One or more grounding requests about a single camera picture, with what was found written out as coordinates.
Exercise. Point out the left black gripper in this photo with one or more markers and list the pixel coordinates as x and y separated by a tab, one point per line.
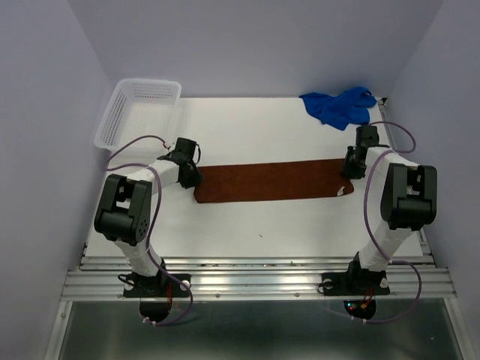
196	178

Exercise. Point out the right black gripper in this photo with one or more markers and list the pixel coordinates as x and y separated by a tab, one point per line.
349	170

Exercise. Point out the brown towel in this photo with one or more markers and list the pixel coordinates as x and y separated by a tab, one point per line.
257	182

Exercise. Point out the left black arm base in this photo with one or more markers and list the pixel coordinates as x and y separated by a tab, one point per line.
160	286

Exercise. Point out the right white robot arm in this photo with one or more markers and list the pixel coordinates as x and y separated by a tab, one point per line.
409	195

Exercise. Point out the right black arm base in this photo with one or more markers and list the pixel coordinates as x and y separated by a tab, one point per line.
355	281

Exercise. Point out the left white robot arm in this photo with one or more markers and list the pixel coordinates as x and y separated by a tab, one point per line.
130	203

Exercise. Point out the blue towel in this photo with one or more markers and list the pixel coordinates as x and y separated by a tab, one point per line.
351	107

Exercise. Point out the white plastic basket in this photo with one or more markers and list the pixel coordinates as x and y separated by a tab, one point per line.
138	107

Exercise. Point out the aluminium rail frame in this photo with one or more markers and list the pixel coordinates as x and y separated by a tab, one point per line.
255	269

